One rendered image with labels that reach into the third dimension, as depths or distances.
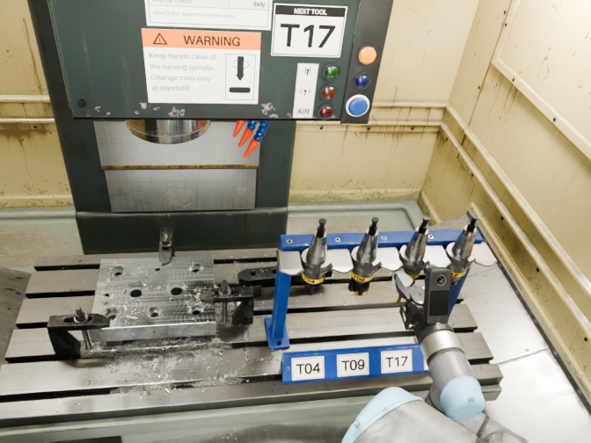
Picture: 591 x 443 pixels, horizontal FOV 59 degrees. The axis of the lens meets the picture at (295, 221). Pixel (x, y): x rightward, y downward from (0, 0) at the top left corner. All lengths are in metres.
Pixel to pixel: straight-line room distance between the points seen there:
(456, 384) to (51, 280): 1.07
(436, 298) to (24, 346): 0.96
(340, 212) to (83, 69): 1.63
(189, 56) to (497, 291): 1.28
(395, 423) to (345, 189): 1.64
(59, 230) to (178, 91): 1.50
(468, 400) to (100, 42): 0.81
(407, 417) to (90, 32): 0.63
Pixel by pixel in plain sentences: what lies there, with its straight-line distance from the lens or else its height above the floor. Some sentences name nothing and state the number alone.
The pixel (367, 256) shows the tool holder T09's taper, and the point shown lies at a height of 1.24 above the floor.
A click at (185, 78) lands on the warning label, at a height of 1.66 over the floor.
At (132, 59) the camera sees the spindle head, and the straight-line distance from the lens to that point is 0.76.
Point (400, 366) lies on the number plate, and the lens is 1.34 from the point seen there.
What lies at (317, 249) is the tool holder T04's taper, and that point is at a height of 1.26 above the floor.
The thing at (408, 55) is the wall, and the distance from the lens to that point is 2.01.
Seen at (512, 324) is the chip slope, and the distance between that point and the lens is 1.69.
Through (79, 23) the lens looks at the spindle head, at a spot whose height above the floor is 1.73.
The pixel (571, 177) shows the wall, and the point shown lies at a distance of 1.54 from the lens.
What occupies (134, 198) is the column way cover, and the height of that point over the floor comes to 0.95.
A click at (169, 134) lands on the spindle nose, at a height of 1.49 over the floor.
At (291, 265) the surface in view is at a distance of 1.10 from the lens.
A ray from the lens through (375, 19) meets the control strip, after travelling 0.77.
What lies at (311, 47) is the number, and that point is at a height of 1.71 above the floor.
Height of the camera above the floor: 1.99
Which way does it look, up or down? 40 degrees down
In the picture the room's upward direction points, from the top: 7 degrees clockwise
